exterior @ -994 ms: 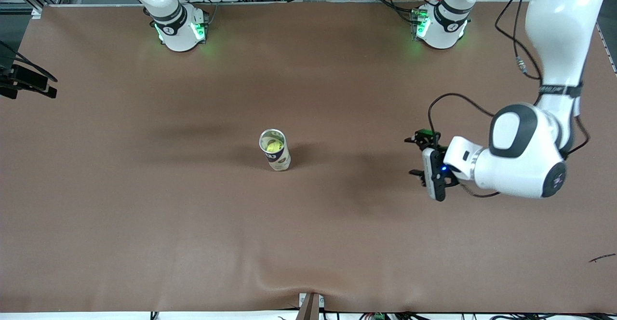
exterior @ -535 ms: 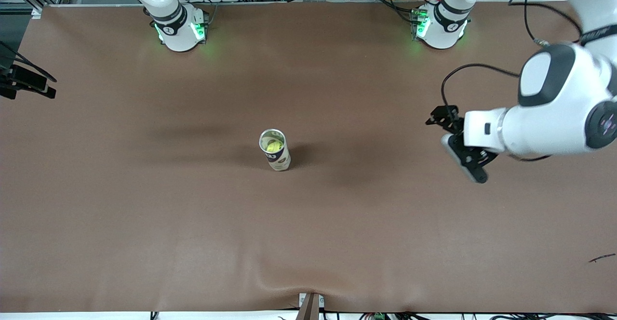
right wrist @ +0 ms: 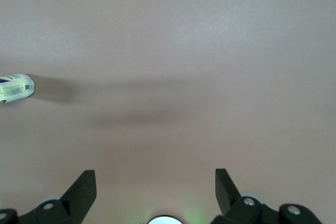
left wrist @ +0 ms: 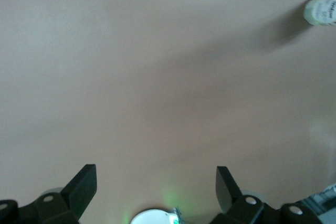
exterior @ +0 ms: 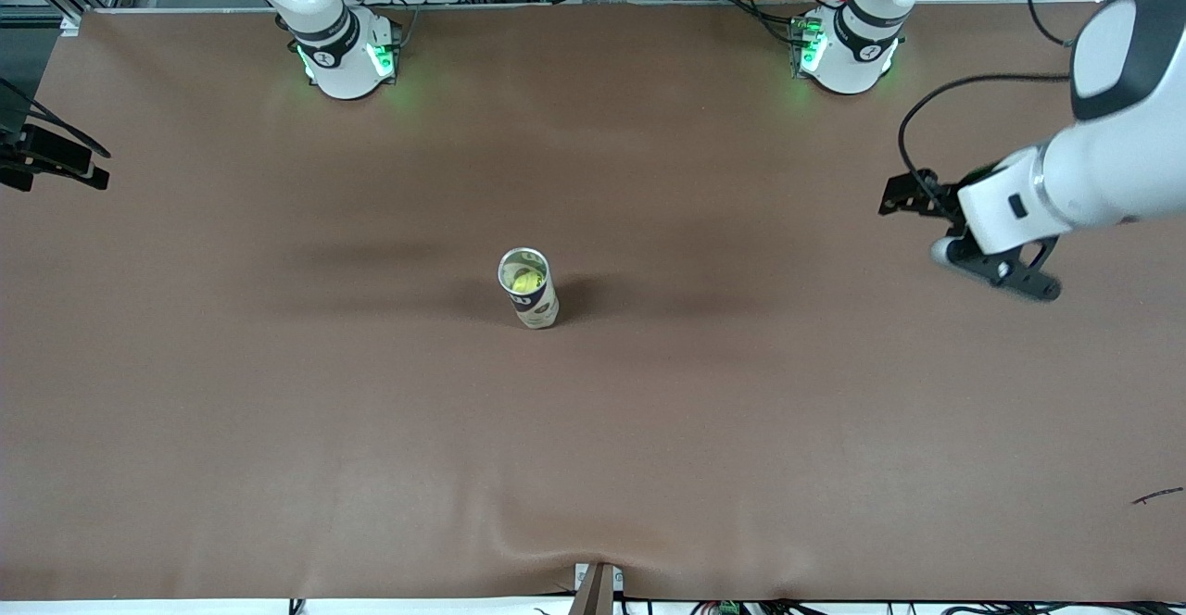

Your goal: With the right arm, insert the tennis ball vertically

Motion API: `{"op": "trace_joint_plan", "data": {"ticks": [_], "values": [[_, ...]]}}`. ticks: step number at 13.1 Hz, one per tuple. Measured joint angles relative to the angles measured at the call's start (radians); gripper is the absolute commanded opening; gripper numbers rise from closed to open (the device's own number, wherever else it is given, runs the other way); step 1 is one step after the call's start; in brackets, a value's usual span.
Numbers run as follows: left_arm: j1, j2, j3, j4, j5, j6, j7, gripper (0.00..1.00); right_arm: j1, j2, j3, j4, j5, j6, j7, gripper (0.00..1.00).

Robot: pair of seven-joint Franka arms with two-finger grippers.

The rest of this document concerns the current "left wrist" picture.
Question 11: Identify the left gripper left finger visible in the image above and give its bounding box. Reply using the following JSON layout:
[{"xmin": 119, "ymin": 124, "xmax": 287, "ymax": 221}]
[{"xmin": 0, "ymin": 164, "xmax": 97, "ymax": 224}]

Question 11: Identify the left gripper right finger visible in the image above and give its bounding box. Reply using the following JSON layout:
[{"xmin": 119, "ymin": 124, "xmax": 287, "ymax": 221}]
[{"xmin": 212, "ymin": 165, "xmax": 323, "ymax": 224}]

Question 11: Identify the brown table cover mat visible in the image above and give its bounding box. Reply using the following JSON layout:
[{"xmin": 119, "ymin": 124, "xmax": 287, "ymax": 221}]
[{"xmin": 0, "ymin": 0, "xmax": 336, "ymax": 224}]

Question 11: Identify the clear tennis ball can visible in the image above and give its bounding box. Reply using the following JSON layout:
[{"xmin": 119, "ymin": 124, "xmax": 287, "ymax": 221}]
[{"xmin": 304, "ymin": 0, "xmax": 336, "ymax": 27}]

